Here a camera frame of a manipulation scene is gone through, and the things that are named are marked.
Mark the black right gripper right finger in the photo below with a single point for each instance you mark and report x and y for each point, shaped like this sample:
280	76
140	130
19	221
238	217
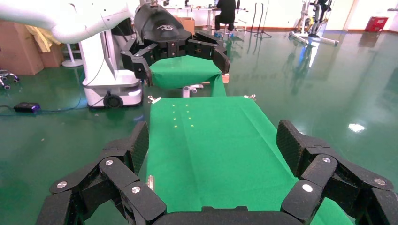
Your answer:
317	174

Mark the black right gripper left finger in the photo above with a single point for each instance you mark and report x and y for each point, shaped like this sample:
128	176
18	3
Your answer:
118	174

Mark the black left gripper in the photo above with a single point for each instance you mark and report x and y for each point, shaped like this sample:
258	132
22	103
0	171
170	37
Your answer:
158	28

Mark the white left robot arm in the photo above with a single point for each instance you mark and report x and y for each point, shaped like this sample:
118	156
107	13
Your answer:
77	24

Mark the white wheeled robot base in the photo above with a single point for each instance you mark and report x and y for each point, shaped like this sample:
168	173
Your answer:
99	80

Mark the small distant cardboard box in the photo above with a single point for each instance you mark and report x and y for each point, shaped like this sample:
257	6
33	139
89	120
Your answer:
188	24

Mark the low brown cardboard box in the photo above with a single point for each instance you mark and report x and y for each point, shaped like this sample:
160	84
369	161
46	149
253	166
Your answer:
51	57

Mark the red box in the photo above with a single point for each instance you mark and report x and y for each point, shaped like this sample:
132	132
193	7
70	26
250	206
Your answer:
377	24

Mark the large brown cardboard box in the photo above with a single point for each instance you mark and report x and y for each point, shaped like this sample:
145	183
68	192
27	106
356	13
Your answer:
17	46

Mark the green cloth covered table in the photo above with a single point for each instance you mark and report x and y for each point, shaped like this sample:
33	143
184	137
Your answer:
183	73

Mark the seated person in black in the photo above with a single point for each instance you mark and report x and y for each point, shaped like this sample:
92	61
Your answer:
225	14

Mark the black tripod stand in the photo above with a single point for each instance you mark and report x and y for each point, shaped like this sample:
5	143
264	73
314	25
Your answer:
261	18

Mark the green table cloth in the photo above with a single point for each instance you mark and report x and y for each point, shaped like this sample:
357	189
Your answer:
217	149

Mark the white round stand base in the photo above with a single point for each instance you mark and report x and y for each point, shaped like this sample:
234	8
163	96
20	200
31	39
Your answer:
72	63

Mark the black power adapter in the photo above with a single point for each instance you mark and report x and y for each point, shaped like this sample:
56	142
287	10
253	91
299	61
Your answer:
27	107

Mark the yellow garment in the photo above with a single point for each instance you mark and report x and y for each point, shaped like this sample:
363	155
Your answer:
40	37

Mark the office chair casters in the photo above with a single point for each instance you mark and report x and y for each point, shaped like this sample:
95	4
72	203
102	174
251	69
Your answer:
7	79

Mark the white metal equipment frame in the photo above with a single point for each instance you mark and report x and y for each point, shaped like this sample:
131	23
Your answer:
314	23

